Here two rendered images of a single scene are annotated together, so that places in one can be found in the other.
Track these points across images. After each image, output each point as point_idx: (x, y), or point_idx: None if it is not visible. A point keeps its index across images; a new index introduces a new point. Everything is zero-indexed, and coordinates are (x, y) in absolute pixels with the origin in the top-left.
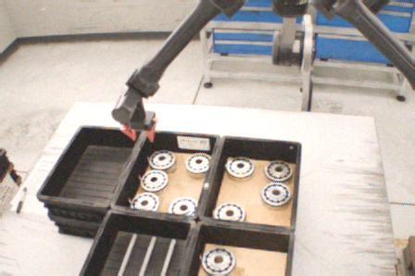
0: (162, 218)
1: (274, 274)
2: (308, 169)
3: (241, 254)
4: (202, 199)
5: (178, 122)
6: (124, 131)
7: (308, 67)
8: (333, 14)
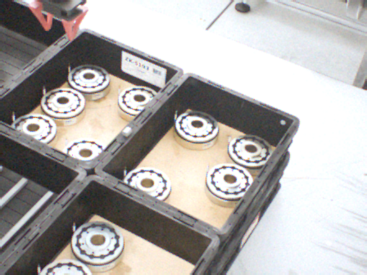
0: (43, 152)
1: None
2: (313, 171)
3: (137, 246)
4: (112, 147)
5: (147, 39)
6: (33, 10)
7: (355, 6)
8: None
